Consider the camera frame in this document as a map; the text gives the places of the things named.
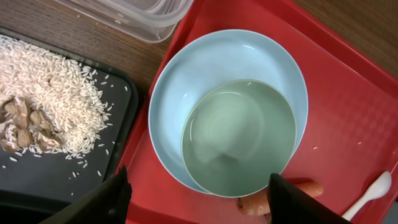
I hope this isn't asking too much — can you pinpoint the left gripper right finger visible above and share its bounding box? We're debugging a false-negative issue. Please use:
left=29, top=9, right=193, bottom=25
left=267, top=173, right=351, bottom=224

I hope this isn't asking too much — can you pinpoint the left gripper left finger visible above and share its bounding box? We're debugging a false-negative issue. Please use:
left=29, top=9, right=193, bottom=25
left=40, top=166, right=132, bottom=224

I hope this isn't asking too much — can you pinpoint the green small bowl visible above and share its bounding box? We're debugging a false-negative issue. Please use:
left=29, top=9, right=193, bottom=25
left=181, top=80, right=297, bottom=198

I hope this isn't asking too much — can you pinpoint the white plastic spoon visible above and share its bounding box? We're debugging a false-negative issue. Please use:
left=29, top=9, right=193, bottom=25
left=342, top=171, right=392, bottom=221

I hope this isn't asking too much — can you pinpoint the rice with peanut shells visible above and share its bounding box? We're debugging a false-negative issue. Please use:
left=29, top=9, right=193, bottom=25
left=1, top=35, right=114, bottom=168

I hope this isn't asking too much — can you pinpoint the orange carrot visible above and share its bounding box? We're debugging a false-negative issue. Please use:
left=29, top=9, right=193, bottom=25
left=238, top=182, right=324, bottom=216

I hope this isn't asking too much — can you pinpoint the black plastic tray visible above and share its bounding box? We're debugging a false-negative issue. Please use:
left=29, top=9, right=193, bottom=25
left=1, top=27, right=140, bottom=223

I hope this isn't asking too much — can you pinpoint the red serving tray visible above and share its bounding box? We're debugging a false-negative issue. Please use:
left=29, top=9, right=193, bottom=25
left=121, top=1, right=397, bottom=223

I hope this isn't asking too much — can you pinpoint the light blue plate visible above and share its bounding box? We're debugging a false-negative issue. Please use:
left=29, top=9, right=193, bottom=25
left=148, top=29, right=308, bottom=195

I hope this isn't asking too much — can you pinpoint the clear plastic bin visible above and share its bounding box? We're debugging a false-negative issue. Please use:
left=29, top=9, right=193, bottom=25
left=56, top=0, right=193, bottom=44

